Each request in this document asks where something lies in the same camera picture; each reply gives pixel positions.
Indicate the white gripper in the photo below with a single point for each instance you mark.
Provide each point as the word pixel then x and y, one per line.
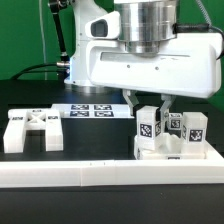
pixel 187 65

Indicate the white chair back part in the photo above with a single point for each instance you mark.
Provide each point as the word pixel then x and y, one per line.
pixel 41 119

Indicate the white chair seat part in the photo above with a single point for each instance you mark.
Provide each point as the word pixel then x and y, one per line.
pixel 172 148

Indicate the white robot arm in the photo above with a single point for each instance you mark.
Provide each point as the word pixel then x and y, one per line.
pixel 140 46

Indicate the white tag base sheet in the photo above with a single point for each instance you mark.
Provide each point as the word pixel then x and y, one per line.
pixel 94 111

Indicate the white U-shaped obstacle frame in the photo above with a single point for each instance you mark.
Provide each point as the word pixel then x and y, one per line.
pixel 112 172

